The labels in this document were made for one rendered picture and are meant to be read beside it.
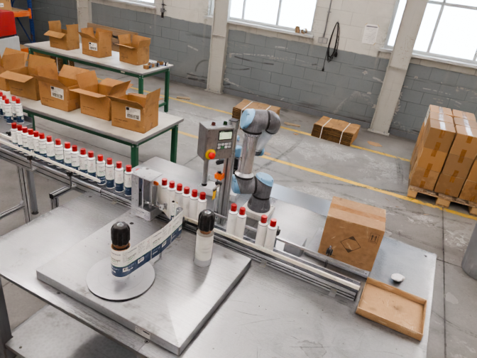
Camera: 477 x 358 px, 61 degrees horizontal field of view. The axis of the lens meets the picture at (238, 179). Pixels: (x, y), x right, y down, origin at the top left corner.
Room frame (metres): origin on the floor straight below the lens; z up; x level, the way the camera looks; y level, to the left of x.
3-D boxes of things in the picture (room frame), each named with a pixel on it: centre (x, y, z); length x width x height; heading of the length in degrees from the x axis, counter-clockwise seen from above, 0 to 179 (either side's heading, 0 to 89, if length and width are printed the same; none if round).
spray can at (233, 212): (1.90, 0.00, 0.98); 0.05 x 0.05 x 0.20
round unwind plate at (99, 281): (1.45, 0.48, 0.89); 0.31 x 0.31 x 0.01
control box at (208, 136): (2.05, 0.15, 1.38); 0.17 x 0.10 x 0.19; 122
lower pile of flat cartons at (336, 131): (6.22, -1.44, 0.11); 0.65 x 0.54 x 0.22; 66
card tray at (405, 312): (1.53, -0.83, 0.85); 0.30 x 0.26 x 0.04; 67
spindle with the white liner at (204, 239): (1.64, 0.13, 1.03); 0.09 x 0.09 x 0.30
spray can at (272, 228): (1.80, -0.21, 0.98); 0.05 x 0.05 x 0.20
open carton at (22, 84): (4.03, 2.27, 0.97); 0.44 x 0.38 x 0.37; 164
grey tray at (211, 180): (2.48, 0.11, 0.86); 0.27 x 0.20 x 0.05; 76
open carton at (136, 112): (3.61, 1.03, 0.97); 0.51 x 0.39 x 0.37; 165
